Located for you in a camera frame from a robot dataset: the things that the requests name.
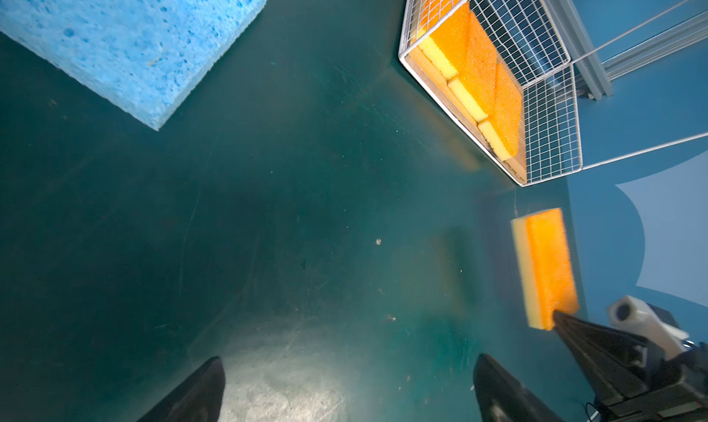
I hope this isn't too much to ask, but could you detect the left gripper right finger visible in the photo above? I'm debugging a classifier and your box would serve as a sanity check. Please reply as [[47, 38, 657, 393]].
[[473, 354, 562, 422]]

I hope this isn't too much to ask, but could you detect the orange sponge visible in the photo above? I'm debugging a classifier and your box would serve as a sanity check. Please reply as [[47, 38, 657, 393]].
[[479, 63, 523, 161], [447, 12, 498, 123], [417, 0, 469, 81], [511, 208, 580, 331]]

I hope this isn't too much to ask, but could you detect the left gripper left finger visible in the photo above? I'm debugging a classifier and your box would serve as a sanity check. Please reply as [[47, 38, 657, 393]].
[[138, 357, 226, 422]]

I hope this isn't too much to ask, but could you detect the white wire wooden shelf rack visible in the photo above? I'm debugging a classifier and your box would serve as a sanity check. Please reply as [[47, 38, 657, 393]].
[[398, 0, 707, 187]]

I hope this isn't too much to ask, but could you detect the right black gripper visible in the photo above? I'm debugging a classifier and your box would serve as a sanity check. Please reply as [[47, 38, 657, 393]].
[[552, 311, 707, 421]]

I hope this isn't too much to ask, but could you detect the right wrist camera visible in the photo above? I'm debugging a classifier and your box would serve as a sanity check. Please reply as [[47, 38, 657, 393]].
[[607, 296, 693, 359]]

